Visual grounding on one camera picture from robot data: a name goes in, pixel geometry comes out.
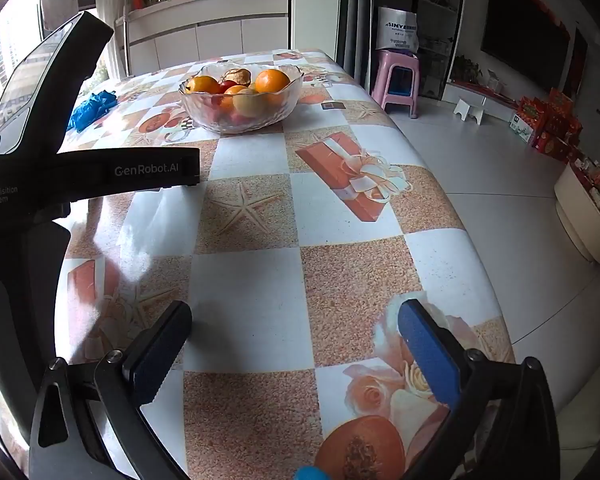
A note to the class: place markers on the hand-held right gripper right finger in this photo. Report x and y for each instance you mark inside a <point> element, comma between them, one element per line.
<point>425,355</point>

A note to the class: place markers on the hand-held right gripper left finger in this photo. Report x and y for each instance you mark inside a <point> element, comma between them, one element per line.
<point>160,350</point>

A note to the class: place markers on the clear glass bowl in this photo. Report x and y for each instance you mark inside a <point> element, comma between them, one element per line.
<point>200,115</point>

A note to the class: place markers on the crumpled blue gloves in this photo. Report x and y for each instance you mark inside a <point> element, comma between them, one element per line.
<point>90,107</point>

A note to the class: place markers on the checkered printed tablecloth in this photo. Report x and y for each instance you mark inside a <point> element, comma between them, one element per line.
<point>250,280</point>

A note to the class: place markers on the white pole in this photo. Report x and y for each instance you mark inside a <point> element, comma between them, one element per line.
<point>125,35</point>

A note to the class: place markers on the round white side table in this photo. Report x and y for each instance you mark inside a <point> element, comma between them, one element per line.
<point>580,210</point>

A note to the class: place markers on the white cabinet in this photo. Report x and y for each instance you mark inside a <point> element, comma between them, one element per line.
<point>210,30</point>

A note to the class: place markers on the small white step stool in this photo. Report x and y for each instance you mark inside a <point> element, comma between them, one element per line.
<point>470,110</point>

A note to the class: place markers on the stack of red gift boxes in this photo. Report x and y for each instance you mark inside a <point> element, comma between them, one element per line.
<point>550,125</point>

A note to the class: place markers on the white television stand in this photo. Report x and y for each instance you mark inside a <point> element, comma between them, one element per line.
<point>480,92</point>

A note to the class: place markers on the pink plastic stool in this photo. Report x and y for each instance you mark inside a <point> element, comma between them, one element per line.
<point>395,77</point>

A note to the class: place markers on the dark glass display cabinet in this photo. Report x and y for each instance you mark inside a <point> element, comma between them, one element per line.
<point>440,30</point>

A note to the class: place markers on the white printed bag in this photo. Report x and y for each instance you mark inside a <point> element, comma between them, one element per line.
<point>399,30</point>

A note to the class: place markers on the grey curtain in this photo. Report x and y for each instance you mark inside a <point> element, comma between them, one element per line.
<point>355,20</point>

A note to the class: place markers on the black television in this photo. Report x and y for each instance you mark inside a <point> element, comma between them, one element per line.
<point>525,25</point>

